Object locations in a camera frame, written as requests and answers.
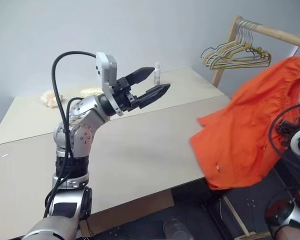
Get crumpled bag with pale contents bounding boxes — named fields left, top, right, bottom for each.
left=38, top=90, right=66, bottom=109

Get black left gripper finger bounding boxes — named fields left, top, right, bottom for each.
left=126, top=66, right=155, bottom=88
left=138, top=83, right=172, bottom=109

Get orange shorts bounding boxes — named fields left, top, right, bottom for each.
left=189, top=56, right=300, bottom=191

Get bunch of wire hangers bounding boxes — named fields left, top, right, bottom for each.
left=203, top=22, right=270, bottom=68

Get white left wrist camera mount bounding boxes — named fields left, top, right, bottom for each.
left=94, top=51, right=125, bottom=117

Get dark rounded object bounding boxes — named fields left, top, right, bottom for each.
left=162, top=216, right=191, bottom=240

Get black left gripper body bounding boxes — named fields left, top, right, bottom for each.
left=111, top=76, right=141, bottom=113

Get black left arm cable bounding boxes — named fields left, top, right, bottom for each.
left=43, top=50, right=98, bottom=219

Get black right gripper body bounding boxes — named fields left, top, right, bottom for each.
left=276, top=119, right=295, bottom=137

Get wooden clothes rack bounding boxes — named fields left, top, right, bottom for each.
left=211, top=15, right=300, bottom=237

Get cream folded cloth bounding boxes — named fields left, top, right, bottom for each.
left=79, top=86, right=104, bottom=98

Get brown cardboard box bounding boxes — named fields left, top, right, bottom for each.
left=79, top=189, right=175, bottom=237

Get white spray bottle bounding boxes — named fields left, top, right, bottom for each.
left=154, top=62, right=162, bottom=85

